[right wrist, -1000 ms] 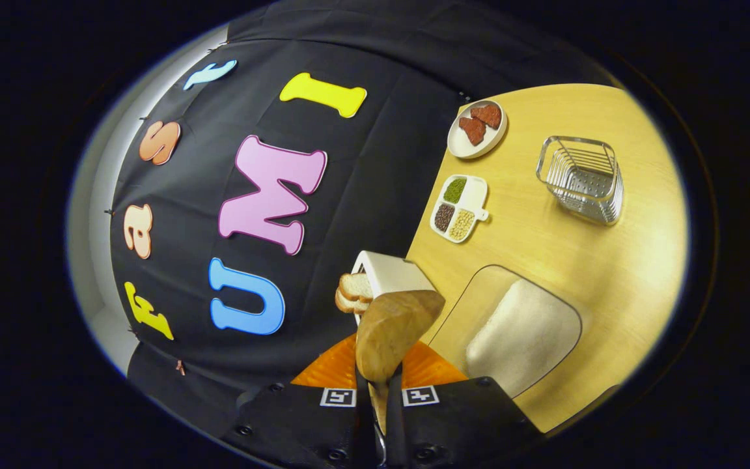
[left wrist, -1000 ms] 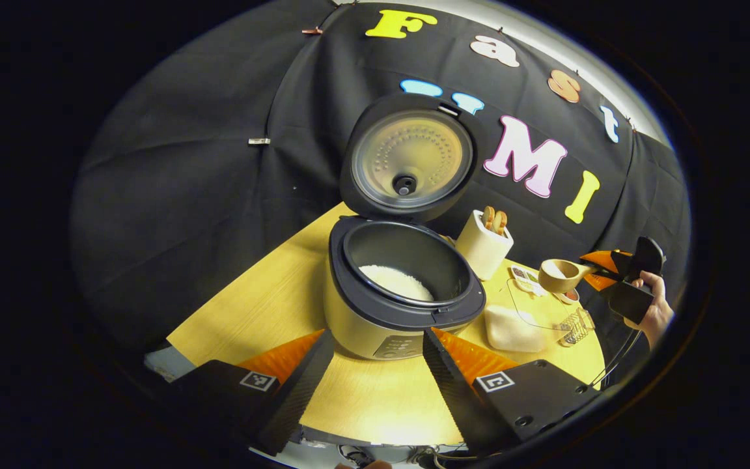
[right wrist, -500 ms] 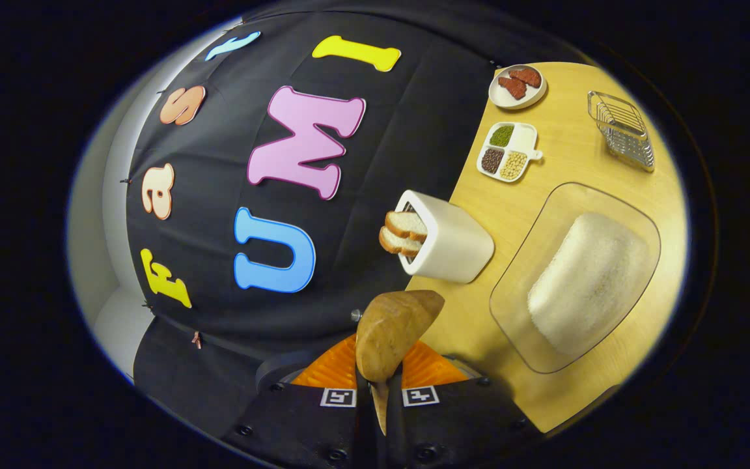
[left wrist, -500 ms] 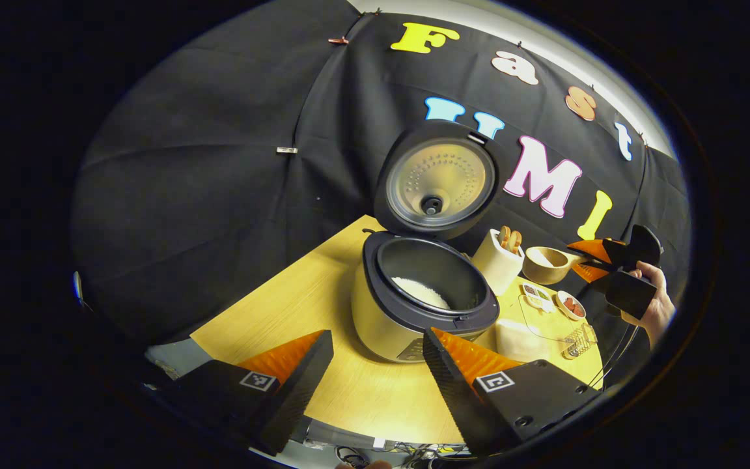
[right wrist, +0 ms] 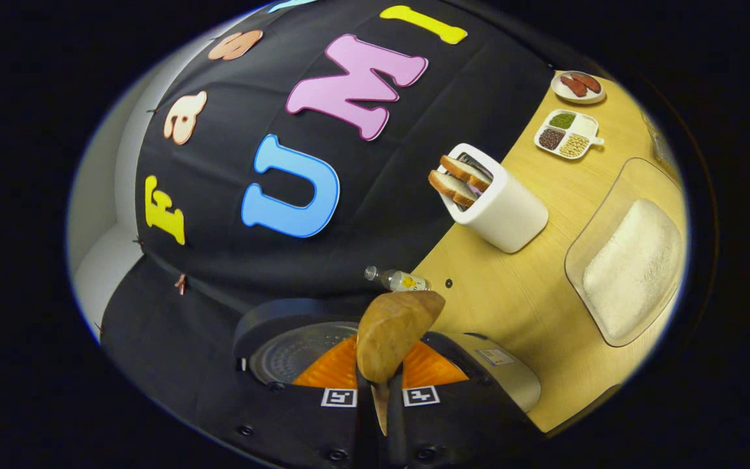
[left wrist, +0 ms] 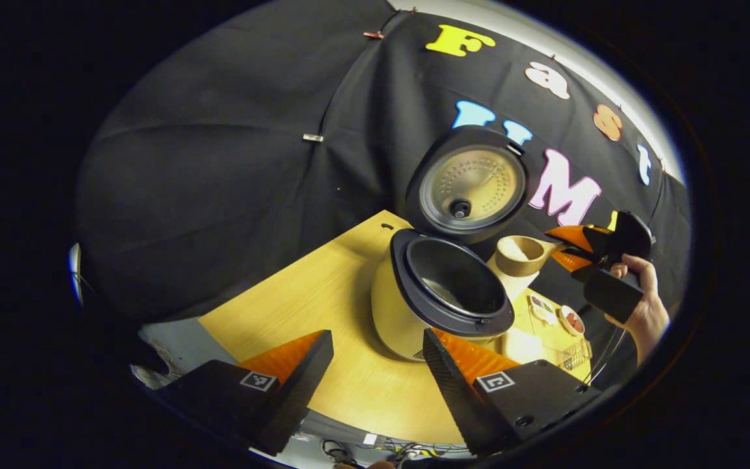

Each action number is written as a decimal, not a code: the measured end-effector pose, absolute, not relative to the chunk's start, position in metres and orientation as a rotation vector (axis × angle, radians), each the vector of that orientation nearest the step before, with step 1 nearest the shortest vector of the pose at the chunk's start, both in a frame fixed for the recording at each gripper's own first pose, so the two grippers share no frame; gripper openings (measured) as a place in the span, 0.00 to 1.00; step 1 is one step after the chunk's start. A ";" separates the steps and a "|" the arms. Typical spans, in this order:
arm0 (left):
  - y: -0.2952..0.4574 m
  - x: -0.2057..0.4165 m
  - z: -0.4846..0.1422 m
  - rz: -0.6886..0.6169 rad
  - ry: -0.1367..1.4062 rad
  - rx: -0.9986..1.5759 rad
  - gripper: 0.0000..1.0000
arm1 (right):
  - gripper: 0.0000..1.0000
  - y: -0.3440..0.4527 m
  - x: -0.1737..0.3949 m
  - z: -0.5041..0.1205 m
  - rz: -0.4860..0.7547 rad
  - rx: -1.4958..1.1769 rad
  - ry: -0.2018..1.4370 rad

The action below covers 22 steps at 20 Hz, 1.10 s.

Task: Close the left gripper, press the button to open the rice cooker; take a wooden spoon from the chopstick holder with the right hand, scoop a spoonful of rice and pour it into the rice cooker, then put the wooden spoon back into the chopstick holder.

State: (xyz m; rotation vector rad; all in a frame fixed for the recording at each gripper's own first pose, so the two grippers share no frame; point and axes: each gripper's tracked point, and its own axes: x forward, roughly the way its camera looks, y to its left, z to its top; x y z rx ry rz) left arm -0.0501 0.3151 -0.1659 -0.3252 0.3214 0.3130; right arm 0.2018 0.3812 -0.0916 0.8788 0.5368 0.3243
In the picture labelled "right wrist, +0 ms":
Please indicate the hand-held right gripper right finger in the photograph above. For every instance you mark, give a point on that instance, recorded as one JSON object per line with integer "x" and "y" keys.
{"x": 453, "y": 423}

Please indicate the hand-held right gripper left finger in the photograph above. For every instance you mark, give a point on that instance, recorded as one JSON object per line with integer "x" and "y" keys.
{"x": 297, "y": 423}

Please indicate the dark blue rice cooker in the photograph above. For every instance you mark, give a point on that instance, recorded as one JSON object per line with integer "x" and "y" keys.
{"x": 297, "y": 352}

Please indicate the wooden spoon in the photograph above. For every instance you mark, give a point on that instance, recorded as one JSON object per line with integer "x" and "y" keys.
{"x": 391, "y": 332}

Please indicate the clear plastic rice container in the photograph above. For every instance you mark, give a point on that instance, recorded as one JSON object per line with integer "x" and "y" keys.
{"x": 599, "y": 215}

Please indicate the small glass bottle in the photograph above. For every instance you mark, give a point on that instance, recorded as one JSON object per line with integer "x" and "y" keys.
{"x": 401, "y": 281}

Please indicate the orange cloth clip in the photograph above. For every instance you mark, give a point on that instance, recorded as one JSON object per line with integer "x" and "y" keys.
{"x": 181, "y": 284}

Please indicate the black backdrop cloth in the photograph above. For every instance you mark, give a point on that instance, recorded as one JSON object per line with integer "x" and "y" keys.
{"x": 381, "y": 228}

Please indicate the white toaster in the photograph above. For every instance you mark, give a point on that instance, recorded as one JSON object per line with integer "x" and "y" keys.
{"x": 512, "y": 212}

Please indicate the white divided bean dish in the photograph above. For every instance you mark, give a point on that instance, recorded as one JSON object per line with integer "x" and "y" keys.
{"x": 567, "y": 133}

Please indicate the round white plate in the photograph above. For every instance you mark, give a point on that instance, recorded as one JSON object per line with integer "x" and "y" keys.
{"x": 560, "y": 93}

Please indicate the red meat piece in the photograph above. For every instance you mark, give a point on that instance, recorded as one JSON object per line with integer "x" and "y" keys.
{"x": 573, "y": 86}
{"x": 586, "y": 82}

